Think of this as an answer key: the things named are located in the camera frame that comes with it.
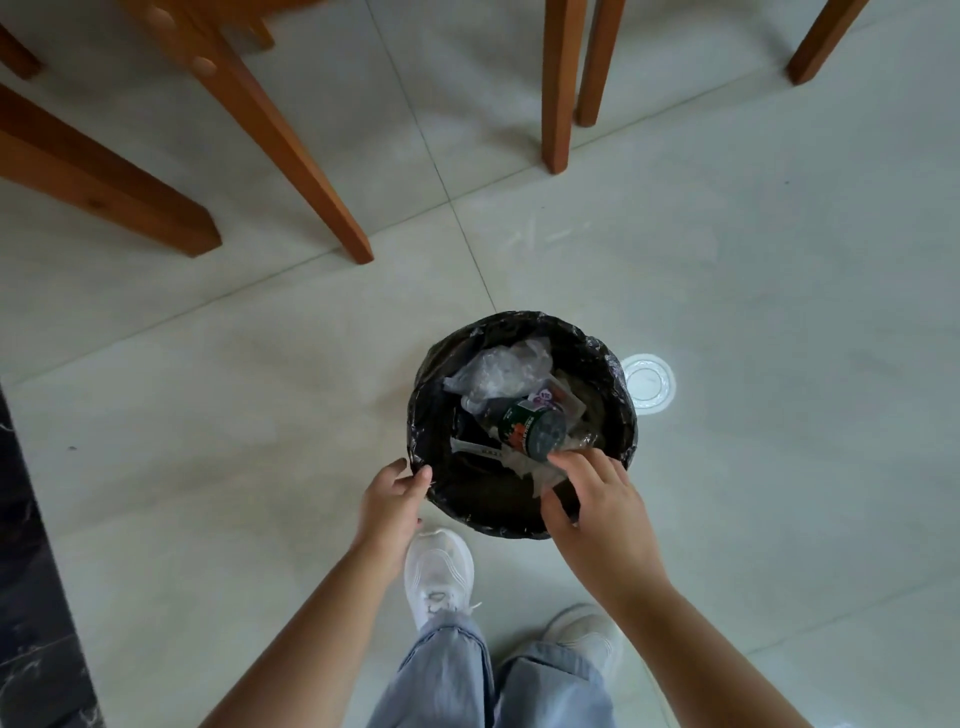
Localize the person's right hand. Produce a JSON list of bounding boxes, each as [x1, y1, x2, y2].
[[540, 447, 670, 603]]

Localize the person's left hand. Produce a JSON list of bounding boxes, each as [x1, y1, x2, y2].
[[351, 459, 435, 561]]

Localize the black trash bag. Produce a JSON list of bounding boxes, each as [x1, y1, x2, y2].
[[406, 310, 639, 542]]

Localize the person's left forearm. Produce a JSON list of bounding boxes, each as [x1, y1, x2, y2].
[[196, 534, 408, 728]]

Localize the person's right forearm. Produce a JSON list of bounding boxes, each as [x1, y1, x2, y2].
[[600, 570, 816, 728]]

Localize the clear plastic wrapper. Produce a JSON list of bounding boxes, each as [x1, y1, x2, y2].
[[508, 448, 573, 501]]

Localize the green labelled can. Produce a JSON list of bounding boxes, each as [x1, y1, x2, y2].
[[495, 396, 566, 461]]

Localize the white left sneaker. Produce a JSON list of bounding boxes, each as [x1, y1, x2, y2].
[[403, 528, 482, 633]]

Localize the white sneaker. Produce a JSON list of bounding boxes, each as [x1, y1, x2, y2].
[[403, 528, 482, 633], [540, 603, 626, 678]]

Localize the purple snack wrapper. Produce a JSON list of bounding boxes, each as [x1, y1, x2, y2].
[[528, 378, 588, 415]]

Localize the white right sneaker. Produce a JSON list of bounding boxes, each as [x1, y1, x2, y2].
[[540, 603, 626, 678]]

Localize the crumpled clear plastic bag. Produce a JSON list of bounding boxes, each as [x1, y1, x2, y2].
[[442, 339, 555, 403]]

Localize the white round floor drain cover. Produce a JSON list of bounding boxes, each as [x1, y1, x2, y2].
[[620, 354, 679, 411]]

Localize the light blue jeans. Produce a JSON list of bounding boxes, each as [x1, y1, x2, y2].
[[366, 610, 618, 728]]

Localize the wooden chair leg with knobs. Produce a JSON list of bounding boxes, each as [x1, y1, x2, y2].
[[120, 0, 375, 266]]

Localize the wooden furniture leg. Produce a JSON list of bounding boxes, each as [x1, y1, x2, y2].
[[0, 22, 44, 81], [786, 0, 872, 86], [540, 0, 589, 176], [574, 0, 627, 128]]

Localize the thick wooden furniture beam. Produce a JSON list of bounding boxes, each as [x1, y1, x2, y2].
[[0, 81, 223, 259]]

